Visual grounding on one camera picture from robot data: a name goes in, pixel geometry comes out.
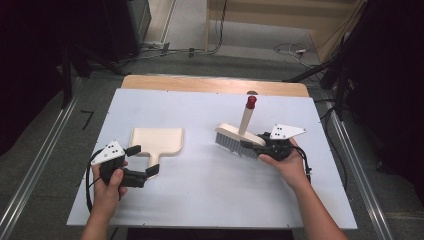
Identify black metal stand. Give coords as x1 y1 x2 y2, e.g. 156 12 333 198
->
282 31 356 122

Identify person's left hand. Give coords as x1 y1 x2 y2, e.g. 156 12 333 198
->
90 160 130 218

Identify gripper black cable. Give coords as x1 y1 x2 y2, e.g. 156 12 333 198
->
293 145 315 185
84 147 105 215

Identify black stand legs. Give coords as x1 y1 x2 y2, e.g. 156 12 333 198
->
60 42 129 110

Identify black floor cable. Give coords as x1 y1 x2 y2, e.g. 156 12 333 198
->
118 0 230 65

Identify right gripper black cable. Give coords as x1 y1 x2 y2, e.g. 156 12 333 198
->
293 145 315 185

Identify aluminium floor rail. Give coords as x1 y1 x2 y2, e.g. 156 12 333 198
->
0 77 85 240
320 99 397 240

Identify person's right hand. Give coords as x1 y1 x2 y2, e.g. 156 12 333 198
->
257 137 313 192

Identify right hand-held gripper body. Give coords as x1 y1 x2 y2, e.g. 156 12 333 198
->
252 123 308 162

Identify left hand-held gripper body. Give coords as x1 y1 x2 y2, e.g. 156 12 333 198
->
90 139 148 189

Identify black cabinet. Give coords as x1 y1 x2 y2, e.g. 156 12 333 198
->
101 0 153 64

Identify light wooden furniture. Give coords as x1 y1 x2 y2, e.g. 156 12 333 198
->
204 0 368 65

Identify cream brush with red tip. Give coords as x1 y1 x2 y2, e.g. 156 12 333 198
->
213 95 268 160

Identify black cable bundle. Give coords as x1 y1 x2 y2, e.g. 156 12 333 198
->
313 97 353 201

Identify black curtain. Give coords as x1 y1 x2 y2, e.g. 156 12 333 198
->
0 0 113 158
338 0 424 203

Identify white floor cable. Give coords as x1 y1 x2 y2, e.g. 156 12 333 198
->
273 41 322 70

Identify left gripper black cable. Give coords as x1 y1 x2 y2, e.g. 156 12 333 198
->
84 147 105 215

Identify cream plastic dustpan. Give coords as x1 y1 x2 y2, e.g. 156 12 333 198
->
128 127 185 180

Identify wooden table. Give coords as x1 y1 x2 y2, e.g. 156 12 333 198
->
120 74 311 99

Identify white table board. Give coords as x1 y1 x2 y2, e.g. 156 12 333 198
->
65 87 359 231

